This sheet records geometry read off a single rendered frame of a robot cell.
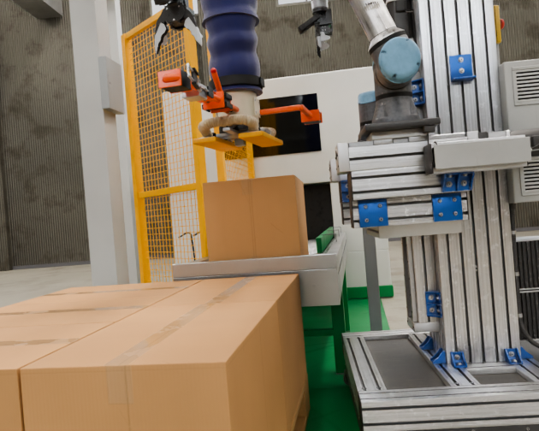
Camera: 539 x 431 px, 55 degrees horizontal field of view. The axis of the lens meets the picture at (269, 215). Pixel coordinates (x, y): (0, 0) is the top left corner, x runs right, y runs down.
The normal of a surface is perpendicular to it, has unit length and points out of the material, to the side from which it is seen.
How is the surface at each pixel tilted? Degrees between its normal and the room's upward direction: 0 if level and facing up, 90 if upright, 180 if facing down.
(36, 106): 90
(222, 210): 90
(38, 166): 90
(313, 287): 90
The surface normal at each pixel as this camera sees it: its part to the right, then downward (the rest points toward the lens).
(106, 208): -0.16, 0.02
